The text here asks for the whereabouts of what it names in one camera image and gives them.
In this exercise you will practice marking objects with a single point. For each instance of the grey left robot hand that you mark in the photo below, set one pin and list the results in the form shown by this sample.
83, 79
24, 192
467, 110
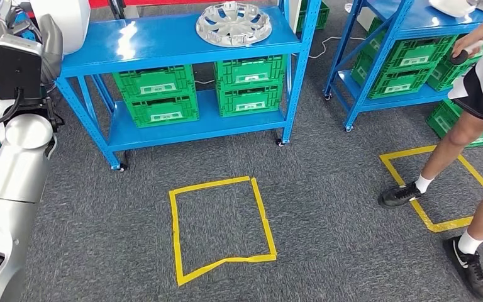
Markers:
52, 46

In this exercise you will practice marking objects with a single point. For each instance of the white curved plastic part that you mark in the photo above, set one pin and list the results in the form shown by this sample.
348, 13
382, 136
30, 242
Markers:
64, 23
450, 6

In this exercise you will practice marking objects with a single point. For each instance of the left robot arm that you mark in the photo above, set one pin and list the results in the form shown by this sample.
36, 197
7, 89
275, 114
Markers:
16, 175

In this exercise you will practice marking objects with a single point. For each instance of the blue steel shelf rack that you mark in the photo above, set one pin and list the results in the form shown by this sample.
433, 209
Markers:
412, 16
162, 37

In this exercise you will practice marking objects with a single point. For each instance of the red barrier tape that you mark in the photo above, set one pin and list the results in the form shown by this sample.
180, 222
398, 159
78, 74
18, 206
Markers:
100, 3

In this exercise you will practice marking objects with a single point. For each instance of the silver wheel hubcap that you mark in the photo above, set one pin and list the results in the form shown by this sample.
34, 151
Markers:
233, 25

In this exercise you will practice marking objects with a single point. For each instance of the yellow floor tape square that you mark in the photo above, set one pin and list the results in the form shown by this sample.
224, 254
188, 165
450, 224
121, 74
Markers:
174, 233

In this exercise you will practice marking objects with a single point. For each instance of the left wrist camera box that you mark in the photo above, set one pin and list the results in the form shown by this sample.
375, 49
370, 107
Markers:
16, 71

